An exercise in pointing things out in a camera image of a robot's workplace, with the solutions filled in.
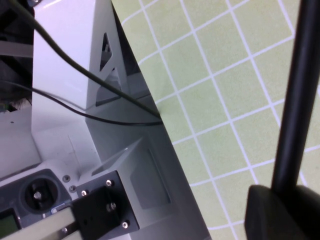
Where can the white metal support frame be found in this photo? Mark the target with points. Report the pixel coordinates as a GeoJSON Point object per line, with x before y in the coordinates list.
{"type": "Point", "coordinates": [62, 62]}

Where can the black plate with screws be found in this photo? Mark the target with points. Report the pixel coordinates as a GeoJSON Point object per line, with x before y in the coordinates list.
{"type": "Point", "coordinates": [100, 202]}

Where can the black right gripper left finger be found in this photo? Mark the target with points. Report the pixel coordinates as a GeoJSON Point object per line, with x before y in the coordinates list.
{"type": "Point", "coordinates": [261, 215]}

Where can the black pen with silver tip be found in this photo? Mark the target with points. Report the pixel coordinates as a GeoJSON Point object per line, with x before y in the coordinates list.
{"type": "Point", "coordinates": [300, 87]}

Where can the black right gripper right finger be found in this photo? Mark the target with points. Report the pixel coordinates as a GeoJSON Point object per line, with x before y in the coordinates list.
{"type": "Point", "coordinates": [308, 215]}

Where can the grey flat strip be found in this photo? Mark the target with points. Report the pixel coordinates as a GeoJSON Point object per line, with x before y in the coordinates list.
{"type": "Point", "coordinates": [15, 49]}

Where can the beige flat bar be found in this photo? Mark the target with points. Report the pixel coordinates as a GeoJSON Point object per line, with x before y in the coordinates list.
{"type": "Point", "coordinates": [55, 225]}

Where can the green grid mat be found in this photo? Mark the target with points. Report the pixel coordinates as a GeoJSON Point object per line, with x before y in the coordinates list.
{"type": "Point", "coordinates": [225, 75]}

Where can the grey control unit with knob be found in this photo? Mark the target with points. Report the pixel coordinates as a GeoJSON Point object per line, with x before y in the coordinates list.
{"type": "Point", "coordinates": [37, 192]}

